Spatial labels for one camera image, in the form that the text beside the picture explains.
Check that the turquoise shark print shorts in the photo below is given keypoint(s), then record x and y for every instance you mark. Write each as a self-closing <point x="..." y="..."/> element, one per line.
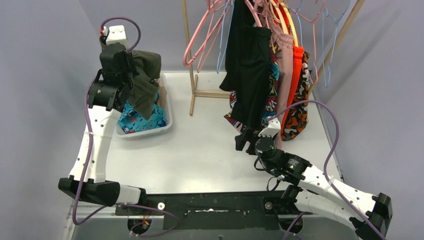
<point x="132" y="122"/>

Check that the olive green shorts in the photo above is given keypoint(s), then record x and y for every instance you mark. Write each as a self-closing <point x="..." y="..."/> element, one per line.
<point x="145" y="86"/>

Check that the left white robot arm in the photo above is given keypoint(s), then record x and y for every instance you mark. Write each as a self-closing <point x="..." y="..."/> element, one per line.
<point x="105" y="101"/>

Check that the pink plastic hanger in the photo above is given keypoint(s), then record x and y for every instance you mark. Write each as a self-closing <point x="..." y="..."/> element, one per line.
<point x="207" y="27"/>

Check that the beige shorts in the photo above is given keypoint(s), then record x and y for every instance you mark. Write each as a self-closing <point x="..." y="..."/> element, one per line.
<point x="162" y="94"/>

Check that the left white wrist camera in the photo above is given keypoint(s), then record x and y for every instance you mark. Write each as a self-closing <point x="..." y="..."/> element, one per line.
<point x="117" y="34"/>

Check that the thin pink wire hanger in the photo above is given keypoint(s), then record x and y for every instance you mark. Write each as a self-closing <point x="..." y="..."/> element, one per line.
<point x="212" y="39"/>

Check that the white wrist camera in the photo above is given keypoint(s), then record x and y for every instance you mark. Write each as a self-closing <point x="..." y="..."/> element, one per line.
<point x="273" y="127"/>
<point x="117" y="34"/>

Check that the empty blue wire hanger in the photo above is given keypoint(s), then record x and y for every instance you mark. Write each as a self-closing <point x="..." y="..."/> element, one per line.
<point x="333" y="18"/>

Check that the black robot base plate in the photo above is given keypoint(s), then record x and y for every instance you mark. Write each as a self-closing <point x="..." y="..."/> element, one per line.
<point x="224" y="210"/>

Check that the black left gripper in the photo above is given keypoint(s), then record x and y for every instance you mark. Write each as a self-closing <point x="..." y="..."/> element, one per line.
<point x="117" y="59"/>

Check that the dusty pink shorts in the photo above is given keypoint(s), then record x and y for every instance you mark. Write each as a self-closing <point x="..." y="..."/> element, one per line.
<point x="282" y="47"/>

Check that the empty pink wire hanger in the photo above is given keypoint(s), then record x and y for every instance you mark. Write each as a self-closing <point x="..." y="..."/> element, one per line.
<point x="306" y="15"/>

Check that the orange red shorts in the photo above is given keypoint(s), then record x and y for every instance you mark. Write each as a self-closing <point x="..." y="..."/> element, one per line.
<point x="287" y="130"/>

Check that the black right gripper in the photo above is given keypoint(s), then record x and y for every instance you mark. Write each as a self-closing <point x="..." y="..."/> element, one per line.
<point x="248" y="135"/>

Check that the comic print shorts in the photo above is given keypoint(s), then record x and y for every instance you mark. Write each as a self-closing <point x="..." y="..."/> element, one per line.
<point x="270" y="99"/>

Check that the black orange patterned shorts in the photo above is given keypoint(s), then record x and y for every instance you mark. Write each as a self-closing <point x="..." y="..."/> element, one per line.
<point x="300" y="112"/>

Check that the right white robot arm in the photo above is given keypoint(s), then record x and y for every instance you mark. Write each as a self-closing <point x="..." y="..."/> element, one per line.
<point x="312" y="190"/>

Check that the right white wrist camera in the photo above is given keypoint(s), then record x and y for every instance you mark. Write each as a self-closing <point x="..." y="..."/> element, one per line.
<point x="273" y="127"/>

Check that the thin blue wire hanger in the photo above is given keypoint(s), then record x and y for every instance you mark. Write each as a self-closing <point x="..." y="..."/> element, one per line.
<point x="223" y="39"/>

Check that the white perforated plastic basket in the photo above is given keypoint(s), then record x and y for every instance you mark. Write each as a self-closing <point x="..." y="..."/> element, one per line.
<point x="120" y="134"/>

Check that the wooden clothes rack frame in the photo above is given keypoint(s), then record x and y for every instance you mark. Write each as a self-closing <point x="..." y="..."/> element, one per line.
<point x="223" y="94"/>

